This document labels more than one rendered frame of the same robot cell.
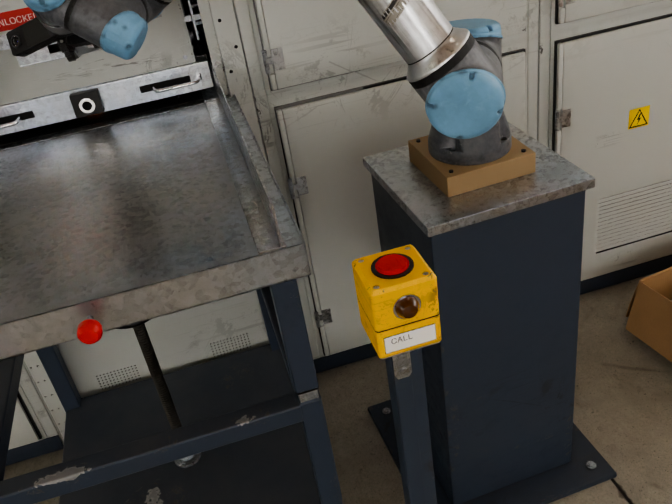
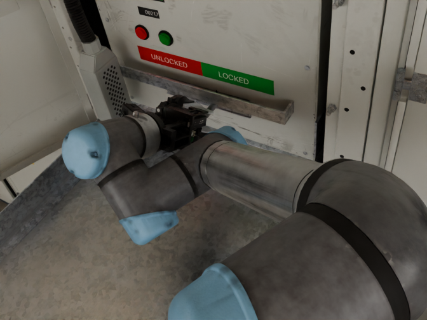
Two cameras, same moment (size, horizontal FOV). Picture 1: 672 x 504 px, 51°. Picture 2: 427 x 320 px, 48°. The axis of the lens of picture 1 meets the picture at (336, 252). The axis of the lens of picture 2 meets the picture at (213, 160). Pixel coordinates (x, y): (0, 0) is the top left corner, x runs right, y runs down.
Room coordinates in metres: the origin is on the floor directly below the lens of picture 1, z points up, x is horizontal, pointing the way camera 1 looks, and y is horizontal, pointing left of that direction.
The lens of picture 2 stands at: (0.98, -0.12, 1.65)
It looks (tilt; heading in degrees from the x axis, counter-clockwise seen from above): 46 degrees down; 49
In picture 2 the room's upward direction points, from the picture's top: 10 degrees counter-clockwise
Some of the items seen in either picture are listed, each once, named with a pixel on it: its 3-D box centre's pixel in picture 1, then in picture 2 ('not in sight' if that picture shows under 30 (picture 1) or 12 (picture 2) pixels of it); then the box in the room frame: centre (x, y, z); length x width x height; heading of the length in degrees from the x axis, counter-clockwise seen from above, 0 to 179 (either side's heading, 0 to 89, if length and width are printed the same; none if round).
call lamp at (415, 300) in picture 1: (408, 309); not in sight; (0.63, -0.07, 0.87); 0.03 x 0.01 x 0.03; 100
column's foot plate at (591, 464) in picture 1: (482, 438); not in sight; (1.18, -0.28, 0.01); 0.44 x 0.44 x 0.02; 13
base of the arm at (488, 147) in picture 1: (468, 121); not in sight; (1.18, -0.28, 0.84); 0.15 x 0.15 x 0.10
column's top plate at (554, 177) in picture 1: (470, 171); not in sight; (1.18, -0.28, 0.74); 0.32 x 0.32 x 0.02; 13
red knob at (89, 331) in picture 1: (90, 327); not in sight; (0.77, 0.34, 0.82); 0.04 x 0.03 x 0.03; 10
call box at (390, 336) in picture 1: (396, 300); not in sight; (0.68, -0.06, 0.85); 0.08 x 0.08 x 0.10; 10
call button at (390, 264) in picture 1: (392, 268); not in sight; (0.68, -0.06, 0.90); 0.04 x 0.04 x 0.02
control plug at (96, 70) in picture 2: not in sight; (106, 82); (1.40, 0.67, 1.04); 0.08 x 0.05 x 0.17; 10
